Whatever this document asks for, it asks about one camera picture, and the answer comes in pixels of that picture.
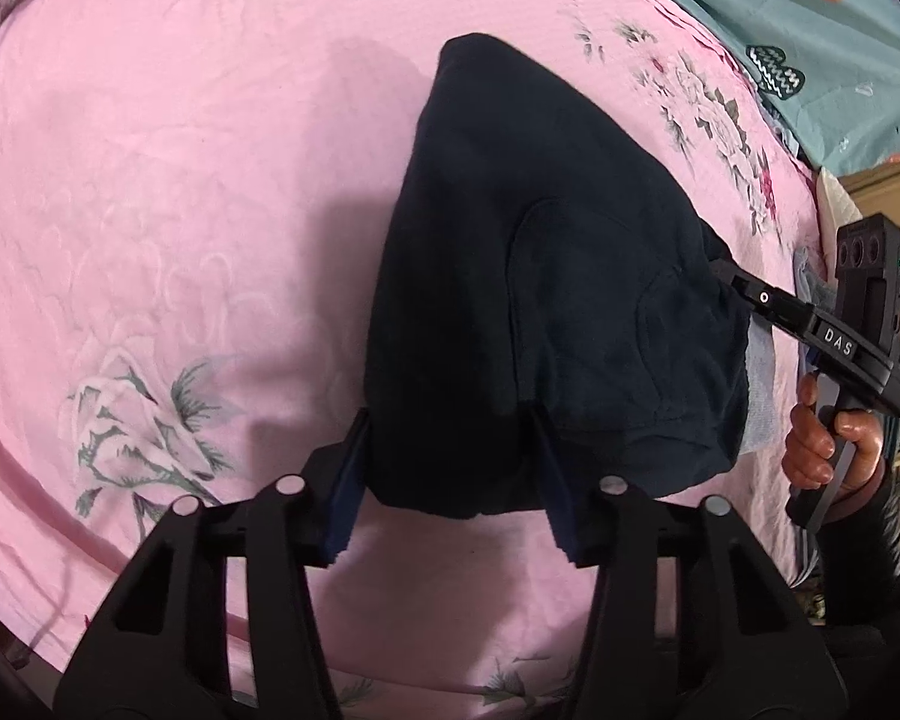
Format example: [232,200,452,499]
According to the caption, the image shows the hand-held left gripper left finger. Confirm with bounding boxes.
[52,409,372,720]

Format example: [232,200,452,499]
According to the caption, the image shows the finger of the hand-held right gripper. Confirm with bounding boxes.
[711,258,816,340]

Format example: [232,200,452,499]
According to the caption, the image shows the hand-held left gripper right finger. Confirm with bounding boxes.
[521,412,848,720]

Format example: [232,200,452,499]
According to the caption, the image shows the navy pants with bear patch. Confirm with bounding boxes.
[361,31,777,520]

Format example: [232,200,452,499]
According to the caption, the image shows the person's right forearm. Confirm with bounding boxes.
[814,457,900,631]

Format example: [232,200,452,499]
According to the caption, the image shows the person's right hand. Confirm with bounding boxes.
[784,373,887,500]

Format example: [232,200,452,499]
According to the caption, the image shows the grey garment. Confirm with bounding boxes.
[791,244,841,301]

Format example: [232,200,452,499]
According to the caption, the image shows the white quilted pillow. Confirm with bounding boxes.
[816,165,863,256]

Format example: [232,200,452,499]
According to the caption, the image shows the light wooden headboard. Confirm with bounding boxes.
[836,157,900,230]

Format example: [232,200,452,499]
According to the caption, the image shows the teal heart print blanket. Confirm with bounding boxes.
[619,0,900,173]

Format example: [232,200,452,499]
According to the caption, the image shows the pink floral bed sheet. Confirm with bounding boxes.
[0,0,826,706]

